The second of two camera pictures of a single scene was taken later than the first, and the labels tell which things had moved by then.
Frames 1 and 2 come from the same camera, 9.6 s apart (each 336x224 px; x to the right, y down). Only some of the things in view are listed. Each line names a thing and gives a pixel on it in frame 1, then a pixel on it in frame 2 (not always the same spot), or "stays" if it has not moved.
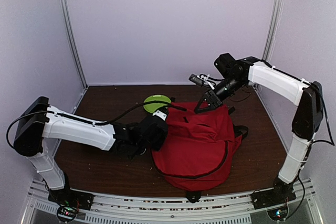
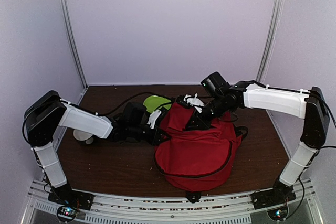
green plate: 151,107 stays
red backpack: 198,151 stays
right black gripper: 213,98 to 202,124
